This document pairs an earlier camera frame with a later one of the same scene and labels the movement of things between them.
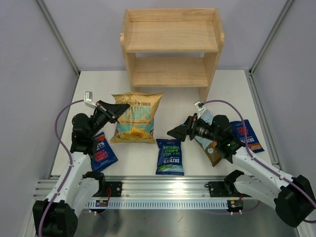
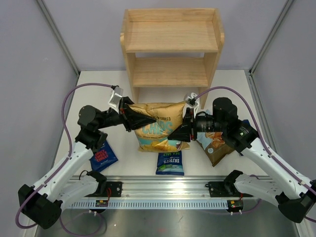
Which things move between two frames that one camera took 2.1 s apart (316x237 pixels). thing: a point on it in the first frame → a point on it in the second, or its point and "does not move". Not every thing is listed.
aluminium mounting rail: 153,186 does not move
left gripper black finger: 114,110 → 135,119
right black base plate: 218,189 does not move
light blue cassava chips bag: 209,148 does not move
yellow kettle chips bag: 136,124 → 153,138
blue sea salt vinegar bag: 170,157 does not move
